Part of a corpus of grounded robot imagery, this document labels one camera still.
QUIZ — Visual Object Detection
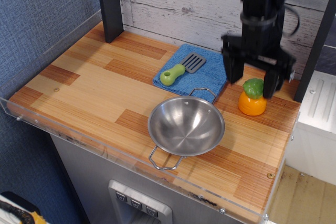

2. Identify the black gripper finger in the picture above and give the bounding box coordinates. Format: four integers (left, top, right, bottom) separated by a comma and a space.
263, 69, 286, 99
222, 47, 245, 83

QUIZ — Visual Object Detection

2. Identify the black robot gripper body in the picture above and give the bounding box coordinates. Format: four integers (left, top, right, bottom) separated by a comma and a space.
222, 11, 296, 80

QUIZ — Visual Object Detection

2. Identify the dark right frame post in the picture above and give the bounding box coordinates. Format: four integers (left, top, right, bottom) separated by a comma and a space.
293, 0, 335, 102

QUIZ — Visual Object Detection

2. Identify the white toy appliance top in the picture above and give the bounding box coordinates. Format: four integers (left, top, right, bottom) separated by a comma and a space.
298, 71, 335, 134

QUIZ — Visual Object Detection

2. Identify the steel bowl with wire handles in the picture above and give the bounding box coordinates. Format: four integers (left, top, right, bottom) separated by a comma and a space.
148, 88, 225, 170

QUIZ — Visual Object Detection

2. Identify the grey spatula green handle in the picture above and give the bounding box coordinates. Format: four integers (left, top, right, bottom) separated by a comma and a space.
160, 52, 206, 86

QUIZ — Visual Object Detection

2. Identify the silver water dispenser panel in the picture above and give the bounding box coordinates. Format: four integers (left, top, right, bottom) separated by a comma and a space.
108, 179, 173, 223

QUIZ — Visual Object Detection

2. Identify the orange toy carrot green top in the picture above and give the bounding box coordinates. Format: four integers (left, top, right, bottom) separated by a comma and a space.
238, 78, 267, 116

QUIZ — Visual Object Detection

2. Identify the blue folded towel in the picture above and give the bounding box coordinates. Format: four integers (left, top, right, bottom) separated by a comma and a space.
152, 44, 228, 103

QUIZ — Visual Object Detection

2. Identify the dark left frame post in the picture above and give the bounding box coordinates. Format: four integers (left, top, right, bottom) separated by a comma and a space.
99, 0, 124, 43

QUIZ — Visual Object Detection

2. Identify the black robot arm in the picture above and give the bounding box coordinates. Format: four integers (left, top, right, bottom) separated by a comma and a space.
222, 0, 296, 99

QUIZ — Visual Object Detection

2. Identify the yellow object bottom corner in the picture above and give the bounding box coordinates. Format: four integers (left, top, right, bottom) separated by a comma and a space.
31, 212, 47, 224

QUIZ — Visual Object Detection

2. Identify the dark frame post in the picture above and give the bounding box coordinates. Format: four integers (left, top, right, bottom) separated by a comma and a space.
99, 0, 124, 43
293, 0, 335, 102

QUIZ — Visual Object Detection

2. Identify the silver toy fridge cabinet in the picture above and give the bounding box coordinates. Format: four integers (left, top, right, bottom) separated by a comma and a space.
49, 132, 253, 224

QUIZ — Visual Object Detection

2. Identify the clear acrylic table guard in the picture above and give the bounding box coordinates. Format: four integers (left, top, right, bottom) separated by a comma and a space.
1, 5, 299, 223

